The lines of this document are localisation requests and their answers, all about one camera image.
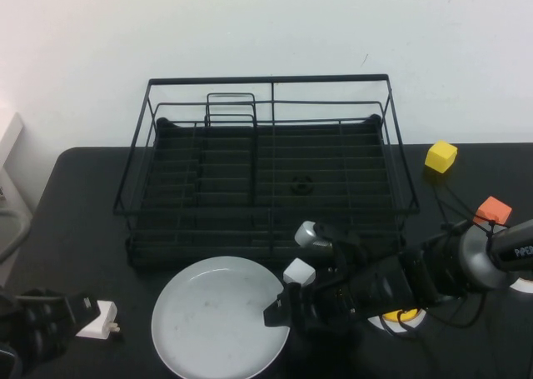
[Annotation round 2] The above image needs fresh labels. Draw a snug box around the white foam cube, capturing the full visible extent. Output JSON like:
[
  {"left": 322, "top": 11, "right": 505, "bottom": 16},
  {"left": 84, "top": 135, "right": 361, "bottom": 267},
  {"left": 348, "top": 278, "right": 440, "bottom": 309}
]
[{"left": 282, "top": 257, "right": 316, "bottom": 289}]

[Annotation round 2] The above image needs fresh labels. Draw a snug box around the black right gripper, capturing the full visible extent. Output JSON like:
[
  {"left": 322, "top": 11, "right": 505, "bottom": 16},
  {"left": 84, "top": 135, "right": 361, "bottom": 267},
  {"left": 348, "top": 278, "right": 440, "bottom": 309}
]
[{"left": 263, "top": 253, "right": 435, "bottom": 335}]

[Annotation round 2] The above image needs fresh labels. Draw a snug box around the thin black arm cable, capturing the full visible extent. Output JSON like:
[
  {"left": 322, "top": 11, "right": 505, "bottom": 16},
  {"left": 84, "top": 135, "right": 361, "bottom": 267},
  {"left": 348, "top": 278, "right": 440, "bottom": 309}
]
[
  {"left": 379, "top": 289, "right": 491, "bottom": 339},
  {"left": 431, "top": 177, "right": 499, "bottom": 238}
]

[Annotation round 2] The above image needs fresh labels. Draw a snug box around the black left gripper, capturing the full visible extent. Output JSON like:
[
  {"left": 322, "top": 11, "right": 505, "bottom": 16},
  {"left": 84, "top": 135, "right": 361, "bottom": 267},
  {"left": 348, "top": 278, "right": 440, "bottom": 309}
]
[{"left": 7, "top": 289, "right": 101, "bottom": 367}]

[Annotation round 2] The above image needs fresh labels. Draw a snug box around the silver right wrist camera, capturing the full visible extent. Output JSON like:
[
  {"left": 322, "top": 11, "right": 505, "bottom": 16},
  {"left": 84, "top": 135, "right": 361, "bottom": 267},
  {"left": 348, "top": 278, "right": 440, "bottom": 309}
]
[{"left": 294, "top": 219, "right": 361, "bottom": 267}]

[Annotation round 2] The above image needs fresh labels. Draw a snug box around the grey round plate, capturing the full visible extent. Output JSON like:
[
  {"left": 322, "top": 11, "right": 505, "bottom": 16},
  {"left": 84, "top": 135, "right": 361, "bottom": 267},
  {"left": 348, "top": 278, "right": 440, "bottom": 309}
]
[{"left": 151, "top": 256, "right": 291, "bottom": 379}]

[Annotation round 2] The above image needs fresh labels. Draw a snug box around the yellow foam cube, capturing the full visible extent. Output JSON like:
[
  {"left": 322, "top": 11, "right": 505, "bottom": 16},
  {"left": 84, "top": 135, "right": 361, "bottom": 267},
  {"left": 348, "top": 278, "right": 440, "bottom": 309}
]
[{"left": 423, "top": 140, "right": 459, "bottom": 174}]

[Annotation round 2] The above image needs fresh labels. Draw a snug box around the white cabinet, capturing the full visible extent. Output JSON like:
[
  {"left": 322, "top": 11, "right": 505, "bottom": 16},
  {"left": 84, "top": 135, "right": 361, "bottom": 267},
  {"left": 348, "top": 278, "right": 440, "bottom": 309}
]
[{"left": 0, "top": 111, "right": 37, "bottom": 272}]

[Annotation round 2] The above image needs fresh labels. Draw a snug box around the white double-sided tape roll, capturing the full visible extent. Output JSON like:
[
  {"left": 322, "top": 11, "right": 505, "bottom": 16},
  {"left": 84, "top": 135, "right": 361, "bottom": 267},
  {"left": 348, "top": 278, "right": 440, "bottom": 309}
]
[
  {"left": 366, "top": 307, "right": 426, "bottom": 334},
  {"left": 508, "top": 270, "right": 533, "bottom": 296}
]

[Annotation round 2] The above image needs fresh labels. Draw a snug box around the orange foam cube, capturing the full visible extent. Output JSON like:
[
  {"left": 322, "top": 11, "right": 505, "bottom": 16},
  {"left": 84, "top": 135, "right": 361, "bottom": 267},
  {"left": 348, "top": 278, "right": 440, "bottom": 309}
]
[{"left": 473, "top": 195, "right": 513, "bottom": 226}]

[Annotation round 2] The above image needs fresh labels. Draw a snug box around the yellow rubber duck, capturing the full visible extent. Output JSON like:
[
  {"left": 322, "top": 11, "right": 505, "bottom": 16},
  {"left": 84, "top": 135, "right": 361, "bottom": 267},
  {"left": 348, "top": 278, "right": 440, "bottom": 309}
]
[{"left": 381, "top": 307, "right": 419, "bottom": 322}]

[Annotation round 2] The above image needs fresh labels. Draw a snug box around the black wire dish rack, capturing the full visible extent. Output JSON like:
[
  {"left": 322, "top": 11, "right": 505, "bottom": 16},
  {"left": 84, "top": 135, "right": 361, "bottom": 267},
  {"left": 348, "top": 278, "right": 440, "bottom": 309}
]
[{"left": 112, "top": 73, "right": 421, "bottom": 267}]

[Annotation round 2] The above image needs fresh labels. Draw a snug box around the white charger plug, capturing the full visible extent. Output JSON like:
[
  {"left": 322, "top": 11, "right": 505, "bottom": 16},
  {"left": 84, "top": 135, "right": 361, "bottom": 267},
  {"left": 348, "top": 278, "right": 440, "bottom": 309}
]
[{"left": 75, "top": 299, "right": 123, "bottom": 341}]

